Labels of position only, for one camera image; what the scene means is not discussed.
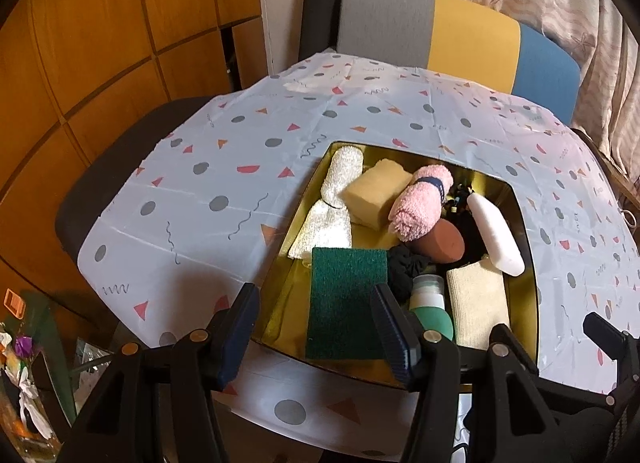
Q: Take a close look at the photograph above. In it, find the yellow sponge block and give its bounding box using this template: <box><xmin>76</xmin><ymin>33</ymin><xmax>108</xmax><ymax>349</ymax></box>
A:
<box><xmin>341</xmin><ymin>158</ymin><xmax>412</xmax><ymax>231</ymax></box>

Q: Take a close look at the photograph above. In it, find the grey yellow blue chair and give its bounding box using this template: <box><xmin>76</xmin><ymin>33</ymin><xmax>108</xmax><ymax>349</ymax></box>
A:
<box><xmin>337</xmin><ymin>0</ymin><xmax>580</xmax><ymax>125</ymax></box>

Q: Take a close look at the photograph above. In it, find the black hair piece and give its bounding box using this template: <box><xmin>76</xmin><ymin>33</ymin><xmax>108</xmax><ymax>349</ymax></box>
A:
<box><xmin>442</xmin><ymin>183</ymin><xmax>487</xmax><ymax>267</ymax></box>

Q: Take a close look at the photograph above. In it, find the gold metal tin box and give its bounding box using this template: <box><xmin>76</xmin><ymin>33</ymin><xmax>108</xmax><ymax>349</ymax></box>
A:
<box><xmin>254</xmin><ymin>141</ymin><xmax>539</xmax><ymax>387</ymax></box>

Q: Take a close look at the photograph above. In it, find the black rolled mat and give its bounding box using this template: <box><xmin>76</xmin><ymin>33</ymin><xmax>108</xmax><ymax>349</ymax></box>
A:
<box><xmin>298</xmin><ymin>0</ymin><xmax>341</xmax><ymax>61</ymax></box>

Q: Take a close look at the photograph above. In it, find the wooden panel wardrobe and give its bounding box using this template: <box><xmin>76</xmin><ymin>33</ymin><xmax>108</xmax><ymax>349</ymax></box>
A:
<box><xmin>1</xmin><ymin>0</ymin><xmax>267</xmax><ymax>322</ymax></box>

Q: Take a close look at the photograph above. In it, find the beige patterned curtain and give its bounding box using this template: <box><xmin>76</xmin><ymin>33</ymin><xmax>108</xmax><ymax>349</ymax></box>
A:
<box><xmin>472</xmin><ymin>0</ymin><xmax>639</xmax><ymax>182</ymax></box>

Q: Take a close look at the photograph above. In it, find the brown makeup sponge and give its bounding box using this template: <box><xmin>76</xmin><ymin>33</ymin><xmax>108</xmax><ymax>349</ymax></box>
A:
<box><xmin>411</xmin><ymin>218</ymin><xmax>465</xmax><ymax>264</ymax></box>

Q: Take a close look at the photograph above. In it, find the black scrunchie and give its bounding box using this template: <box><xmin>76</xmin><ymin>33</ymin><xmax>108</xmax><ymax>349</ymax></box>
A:
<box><xmin>386</xmin><ymin>243</ymin><xmax>438</xmax><ymax>305</ymax></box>

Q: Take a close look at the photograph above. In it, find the white foam sponge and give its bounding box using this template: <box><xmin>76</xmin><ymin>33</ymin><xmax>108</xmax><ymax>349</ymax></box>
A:
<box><xmin>466</xmin><ymin>192</ymin><xmax>525</xmax><ymax>277</ymax></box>

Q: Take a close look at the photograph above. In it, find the patterned white tablecloth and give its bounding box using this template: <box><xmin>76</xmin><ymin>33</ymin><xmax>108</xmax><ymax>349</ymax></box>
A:
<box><xmin>77</xmin><ymin>52</ymin><xmax>640</xmax><ymax>463</ymax></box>

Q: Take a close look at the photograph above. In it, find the wooden side table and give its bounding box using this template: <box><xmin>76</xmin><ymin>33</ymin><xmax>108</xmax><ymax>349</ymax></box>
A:
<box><xmin>573</xmin><ymin>128</ymin><xmax>639</xmax><ymax>233</ymax></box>

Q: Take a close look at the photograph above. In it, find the white towel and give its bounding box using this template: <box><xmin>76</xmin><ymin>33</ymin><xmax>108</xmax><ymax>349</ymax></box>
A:
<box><xmin>288</xmin><ymin>145</ymin><xmax>363</xmax><ymax>263</ymax></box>

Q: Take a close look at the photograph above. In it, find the pink towel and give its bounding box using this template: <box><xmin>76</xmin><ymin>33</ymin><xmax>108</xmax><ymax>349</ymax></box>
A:
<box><xmin>388</xmin><ymin>164</ymin><xmax>454</xmax><ymax>242</ymax></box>

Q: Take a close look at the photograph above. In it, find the cream mesh cloth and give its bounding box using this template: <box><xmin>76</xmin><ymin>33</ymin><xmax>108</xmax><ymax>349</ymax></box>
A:
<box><xmin>446</xmin><ymin>257</ymin><xmax>510</xmax><ymax>350</ymax></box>

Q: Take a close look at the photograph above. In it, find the green yellow scouring sponge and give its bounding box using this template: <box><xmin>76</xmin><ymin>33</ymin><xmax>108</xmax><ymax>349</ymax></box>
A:
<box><xmin>305</xmin><ymin>247</ymin><xmax>387</xmax><ymax>361</ymax></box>

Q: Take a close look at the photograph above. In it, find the flower bouquet in wrap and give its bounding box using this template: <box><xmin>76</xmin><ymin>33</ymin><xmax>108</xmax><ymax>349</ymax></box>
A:
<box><xmin>1</xmin><ymin>287</ymin><xmax>76</xmax><ymax>462</ymax></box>

